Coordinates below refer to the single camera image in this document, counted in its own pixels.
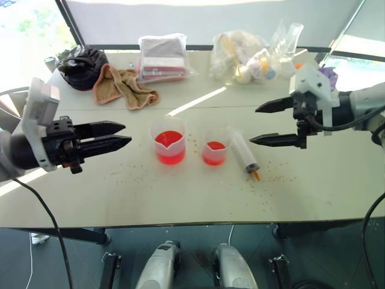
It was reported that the silver right robot leg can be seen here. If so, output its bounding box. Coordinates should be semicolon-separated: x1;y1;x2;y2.
211;243;260;289

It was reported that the clear bag of folded cloths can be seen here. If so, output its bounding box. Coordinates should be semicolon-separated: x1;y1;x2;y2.
136;32;200;85

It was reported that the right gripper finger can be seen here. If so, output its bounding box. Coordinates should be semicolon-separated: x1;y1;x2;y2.
254;96;295;115
249;132;301;149

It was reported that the clear plastic syringe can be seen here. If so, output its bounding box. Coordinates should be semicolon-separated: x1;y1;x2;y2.
229;127;262;182

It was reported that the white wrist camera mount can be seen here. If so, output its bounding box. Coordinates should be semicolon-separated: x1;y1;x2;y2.
289;63;341;138
21;77;61;173

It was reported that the crumpled black plastic bag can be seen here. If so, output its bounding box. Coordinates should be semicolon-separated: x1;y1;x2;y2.
57;46;109;92

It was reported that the small beaker with red liquid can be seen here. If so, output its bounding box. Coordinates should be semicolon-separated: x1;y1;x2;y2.
202;129;232;166

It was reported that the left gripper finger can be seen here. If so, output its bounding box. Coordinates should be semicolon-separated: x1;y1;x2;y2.
73;120;127;141
76;135;133;161

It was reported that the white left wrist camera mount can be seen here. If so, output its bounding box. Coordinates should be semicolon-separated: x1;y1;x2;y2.
21;77;61;173

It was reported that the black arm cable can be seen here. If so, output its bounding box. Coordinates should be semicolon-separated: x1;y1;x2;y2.
14;176;75;289
303;107;385;289

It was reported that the black window frame post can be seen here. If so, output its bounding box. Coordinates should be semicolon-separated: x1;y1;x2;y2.
55;0;87;49

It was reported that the silver window frame post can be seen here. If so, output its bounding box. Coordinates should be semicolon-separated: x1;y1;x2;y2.
319;0;375;66

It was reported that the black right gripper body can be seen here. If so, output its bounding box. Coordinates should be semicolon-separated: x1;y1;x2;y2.
292;91;325;150

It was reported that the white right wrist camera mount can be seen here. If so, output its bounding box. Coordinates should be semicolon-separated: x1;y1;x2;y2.
289;63;341;138

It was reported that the purple glove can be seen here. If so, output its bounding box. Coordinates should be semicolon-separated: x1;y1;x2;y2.
318;66;339;92

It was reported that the large beaker with red liquid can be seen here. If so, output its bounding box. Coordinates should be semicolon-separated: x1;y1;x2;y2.
149;116;188;165

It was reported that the black metal clamp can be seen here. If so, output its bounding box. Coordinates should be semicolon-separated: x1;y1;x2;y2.
98;252;123;289
268;253;292;289

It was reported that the clear bag of plush toys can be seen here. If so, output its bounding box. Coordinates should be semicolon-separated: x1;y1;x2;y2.
208;29;297;87

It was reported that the pink brown towel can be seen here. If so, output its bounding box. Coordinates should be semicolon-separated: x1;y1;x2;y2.
92;63;161;112

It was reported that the silver robot leg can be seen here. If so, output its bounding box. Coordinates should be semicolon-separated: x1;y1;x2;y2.
211;243;260;289
134;240;182;289

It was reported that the empty clear plastic bag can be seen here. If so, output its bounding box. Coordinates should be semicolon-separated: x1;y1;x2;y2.
269;19;305;63

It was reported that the white power strip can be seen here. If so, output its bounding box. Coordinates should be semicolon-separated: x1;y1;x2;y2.
29;232;51;247

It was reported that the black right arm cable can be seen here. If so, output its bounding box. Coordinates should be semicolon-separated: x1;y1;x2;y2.
303;107;385;289

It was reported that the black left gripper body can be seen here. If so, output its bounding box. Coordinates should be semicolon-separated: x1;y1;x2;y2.
41;116;87;175

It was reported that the silver left robot leg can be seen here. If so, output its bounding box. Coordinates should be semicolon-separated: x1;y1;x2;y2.
134;240;182;289

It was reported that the black table frame bar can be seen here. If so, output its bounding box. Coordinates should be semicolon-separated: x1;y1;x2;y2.
11;226;111;245
273;222;366;241

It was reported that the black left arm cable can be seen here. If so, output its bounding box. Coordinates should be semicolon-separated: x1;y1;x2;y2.
14;176;75;289

